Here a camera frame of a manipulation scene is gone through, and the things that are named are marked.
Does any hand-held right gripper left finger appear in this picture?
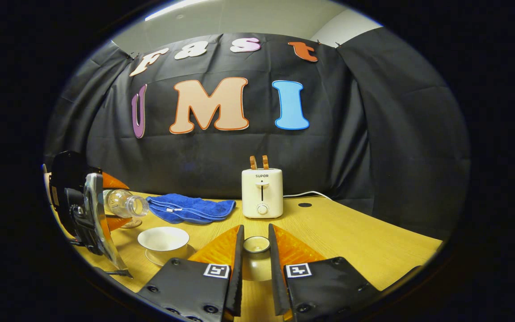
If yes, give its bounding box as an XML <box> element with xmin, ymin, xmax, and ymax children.
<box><xmin>137</xmin><ymin>225</ymin><xmax>245</xmax><ymax>322</ymax></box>

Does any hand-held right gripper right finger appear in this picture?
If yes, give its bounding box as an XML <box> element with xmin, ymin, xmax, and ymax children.
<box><xmin>268</xmin><ymin>224</ymin><xmax>423</xmax><ymax>322</ymax></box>

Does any cream teacup lid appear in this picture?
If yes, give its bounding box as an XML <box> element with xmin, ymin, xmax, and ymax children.
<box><xmin>241</xmin><ymin>236</ymin><xmax>273</xmax><ymax>283</ymax></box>

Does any clear plastic water bottle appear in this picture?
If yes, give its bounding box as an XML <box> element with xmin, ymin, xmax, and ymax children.
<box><xmin>103</xmin><ymin>189</ymin><xmax>150</xmax><ymax>219</ymax></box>

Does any cream white teacup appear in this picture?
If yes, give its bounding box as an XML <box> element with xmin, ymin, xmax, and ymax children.
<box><xmin>137</xmin><ymin>226</ymin><xmax>190</xmax><ymax>252</ymax></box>

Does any cream teacup saucer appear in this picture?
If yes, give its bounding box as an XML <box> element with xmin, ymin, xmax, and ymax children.
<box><xmin>145</xmin><ymin>244</ymin><xmax>197</xmax><ymax>267</ymax></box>

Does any blue towel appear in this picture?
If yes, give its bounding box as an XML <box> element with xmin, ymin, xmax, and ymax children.
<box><xmin>146</xmin><ymin>193</ymin><xmax>236</xmax><ymax>225</ymax></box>

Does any cream white toaster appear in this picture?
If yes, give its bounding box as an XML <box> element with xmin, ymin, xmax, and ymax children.
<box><xmin>241</xmin><ymin>168</ymin><xmax>284</xmax><ymax>219</ymax></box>

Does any black backdrop cloth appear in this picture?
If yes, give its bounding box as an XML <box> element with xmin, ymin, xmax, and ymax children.
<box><xmin>43</xmin><ymin>27</ymin><xmax>470</xmax><ymax>240</ymax></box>

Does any white toaster power cable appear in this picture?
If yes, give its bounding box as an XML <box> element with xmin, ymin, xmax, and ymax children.
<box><xmin>283</xmin><ymin>191</ymin><xmax>332</xmax><ymax>200</ymax></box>

